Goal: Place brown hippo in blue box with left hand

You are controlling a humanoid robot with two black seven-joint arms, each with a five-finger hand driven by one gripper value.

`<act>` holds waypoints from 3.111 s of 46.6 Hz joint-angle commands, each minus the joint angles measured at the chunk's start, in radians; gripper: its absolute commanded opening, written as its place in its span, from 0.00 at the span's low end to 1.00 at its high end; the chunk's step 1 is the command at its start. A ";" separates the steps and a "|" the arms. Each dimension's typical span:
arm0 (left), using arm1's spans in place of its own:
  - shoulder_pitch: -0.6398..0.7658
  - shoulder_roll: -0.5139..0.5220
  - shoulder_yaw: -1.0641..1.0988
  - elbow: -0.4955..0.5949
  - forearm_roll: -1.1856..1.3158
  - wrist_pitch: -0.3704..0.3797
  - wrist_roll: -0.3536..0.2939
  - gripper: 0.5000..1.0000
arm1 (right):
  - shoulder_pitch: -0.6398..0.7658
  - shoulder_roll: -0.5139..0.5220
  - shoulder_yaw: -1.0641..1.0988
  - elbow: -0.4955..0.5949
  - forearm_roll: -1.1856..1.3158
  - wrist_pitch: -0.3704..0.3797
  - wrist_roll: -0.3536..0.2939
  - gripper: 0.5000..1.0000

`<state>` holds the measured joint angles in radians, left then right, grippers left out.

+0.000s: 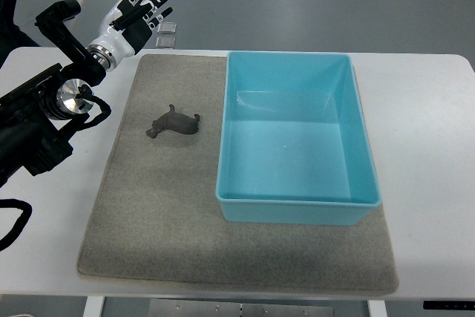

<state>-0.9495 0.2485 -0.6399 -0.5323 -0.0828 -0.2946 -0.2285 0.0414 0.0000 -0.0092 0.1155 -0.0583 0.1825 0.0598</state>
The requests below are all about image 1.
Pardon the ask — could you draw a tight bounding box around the brown toy hippo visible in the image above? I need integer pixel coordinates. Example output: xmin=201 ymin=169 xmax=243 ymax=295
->
xmin=145 ymin=104 xmax=200 ymax=139

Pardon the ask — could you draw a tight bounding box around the metal table base plate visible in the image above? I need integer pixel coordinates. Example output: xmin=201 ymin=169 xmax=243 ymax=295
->
xmin=148 ymin=299 xmax=335 ymax=317

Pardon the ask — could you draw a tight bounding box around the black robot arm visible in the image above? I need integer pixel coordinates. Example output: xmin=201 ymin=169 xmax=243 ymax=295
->
xmin=1 ymin=0 xmax=111 ymax=184

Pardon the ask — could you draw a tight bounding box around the black braided cable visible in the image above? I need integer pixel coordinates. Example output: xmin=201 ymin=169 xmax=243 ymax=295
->
xmin=0 ymin=198 xmax=33 ymax=252

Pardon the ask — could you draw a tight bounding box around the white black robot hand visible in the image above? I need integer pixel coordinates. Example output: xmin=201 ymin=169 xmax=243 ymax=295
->
xmin=88 ymin=0 xmax=173 ymax=68

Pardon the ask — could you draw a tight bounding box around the grey felt mat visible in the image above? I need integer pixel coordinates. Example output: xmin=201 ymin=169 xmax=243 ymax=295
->
xmin=77 ymin=55 xmax=399 ymax=295

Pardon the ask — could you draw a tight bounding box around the blue plastic box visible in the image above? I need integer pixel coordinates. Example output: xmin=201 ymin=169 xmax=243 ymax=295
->
xmin=216 ymin=51 xmax=381 ymax=226

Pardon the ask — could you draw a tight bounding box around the black table control panel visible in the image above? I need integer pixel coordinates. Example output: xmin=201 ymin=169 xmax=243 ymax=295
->
xmin=423 ymin=301 xmax=475 ymax=311

